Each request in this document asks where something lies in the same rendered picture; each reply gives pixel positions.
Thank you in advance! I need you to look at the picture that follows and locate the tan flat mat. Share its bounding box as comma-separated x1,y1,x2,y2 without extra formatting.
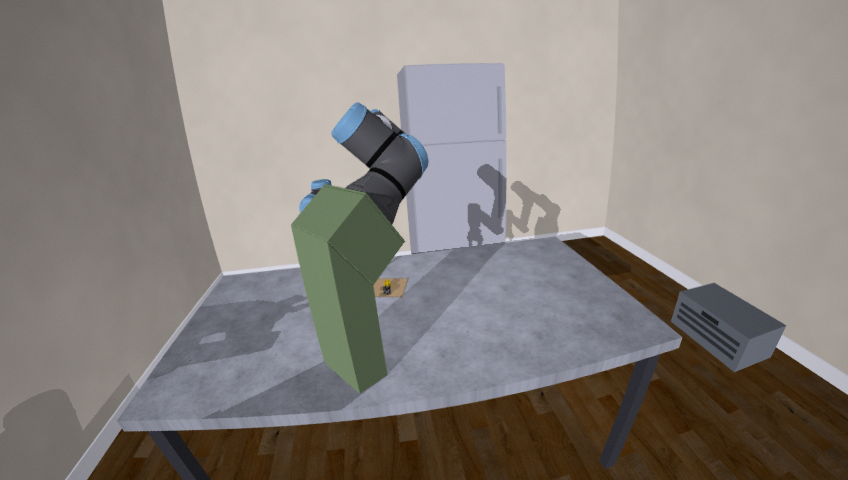
374,278,407,297

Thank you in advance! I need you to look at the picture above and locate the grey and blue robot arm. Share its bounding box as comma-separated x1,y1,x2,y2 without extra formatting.
299,103,429,224

